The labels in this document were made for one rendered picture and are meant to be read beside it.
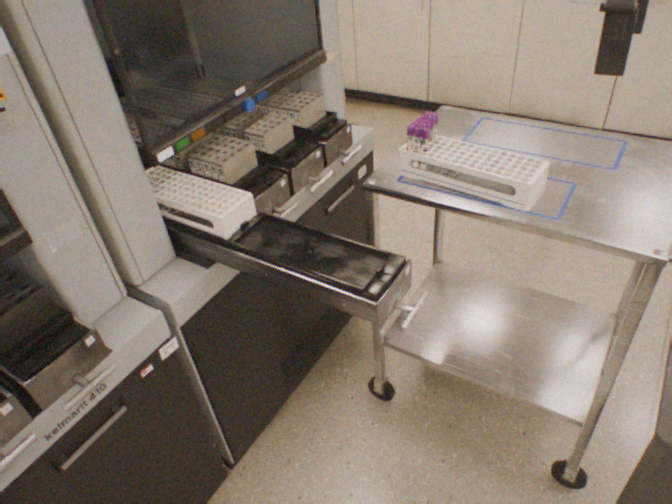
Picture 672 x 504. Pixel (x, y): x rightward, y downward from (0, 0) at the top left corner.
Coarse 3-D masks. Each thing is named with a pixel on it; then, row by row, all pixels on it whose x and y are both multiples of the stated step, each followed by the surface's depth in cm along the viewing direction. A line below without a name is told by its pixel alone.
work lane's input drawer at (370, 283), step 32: (256, 224) 106; (288, 224) 105; (224, 256) 103; (256, 256) 99; (288, 256) 98; (320, 256) 98; (352, 256) 97; (384, 256) 95; (288, 288) 97; (320, 288) 92; (352, 288) 89; (384, 288) 88; (384, 320) 91
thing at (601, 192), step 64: (448, 128) 131; (512, 128) 128; (576, 128) 125; (384, 192) 112; (448, 192) 108; (576, 192) 104; (640, 192) 102; (640, 256) 89; (448, 320) 152; (512, 320) 150; (576, 320) 148; (640, 320) 96; (384, 384) 159; (512, 384) 133; (576, 384) 131; (576, 448) 127
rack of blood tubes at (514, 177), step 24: (432, 144) 112; (456, 144) 111; (408, 168) 112; (432, 168) 111; (456, 168) 105; (480, 168) 104; (504, 168) 102; (528, 168) 101; (504, 192) 105; (528, 192) 98
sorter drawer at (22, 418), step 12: (0, 396) 77; (12, 396) 78; (0, 408) 76; (12, 408) 78; (24, 408) 80; (0, 420) 77; (12, 420) 79; (24, 420) 80; (0, 432) 78; (12, 432) 79; (0, 444) 78; (24, 444) 77; (0, 456) 75; (12, 456) 76; (0, 468) 74
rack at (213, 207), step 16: (160, 176) 115; (176, 176) 114; (192, 176) 113; (160, 192) 109; (176, 192) 108; (192, 192) 109; (208, 192) 109; (224, 192) 107; (240, 192) 106; (160, 208) 111; (176, 208) 106; (192, 208) 103; (208, 208) 103; (224, 208) 103; (240, 208) 103; (192, 224) 106; (208, 224) 108; (224, 224) 101
